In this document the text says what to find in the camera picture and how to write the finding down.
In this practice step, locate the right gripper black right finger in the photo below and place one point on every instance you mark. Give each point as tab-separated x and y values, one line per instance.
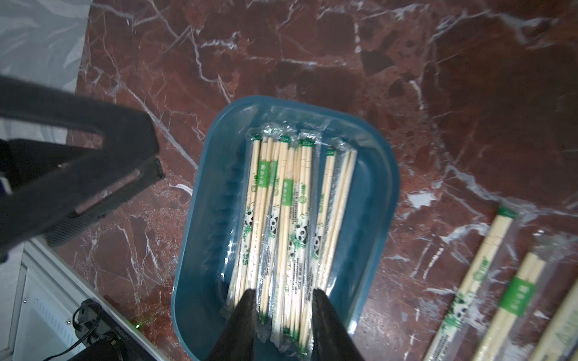
331	340

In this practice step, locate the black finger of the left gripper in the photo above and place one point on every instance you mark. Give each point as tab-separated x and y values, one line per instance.
56	190

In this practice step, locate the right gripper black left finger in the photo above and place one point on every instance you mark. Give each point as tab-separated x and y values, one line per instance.
237	342

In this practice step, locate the teal storage box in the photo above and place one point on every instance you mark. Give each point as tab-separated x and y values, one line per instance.
214	219

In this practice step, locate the chopstick pair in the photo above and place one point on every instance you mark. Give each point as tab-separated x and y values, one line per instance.
560	337
455	317
523	289

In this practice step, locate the wrapped chopsticks in box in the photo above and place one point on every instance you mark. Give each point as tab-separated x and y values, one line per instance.
295	190

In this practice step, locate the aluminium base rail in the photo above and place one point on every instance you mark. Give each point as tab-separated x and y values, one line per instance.
49	313

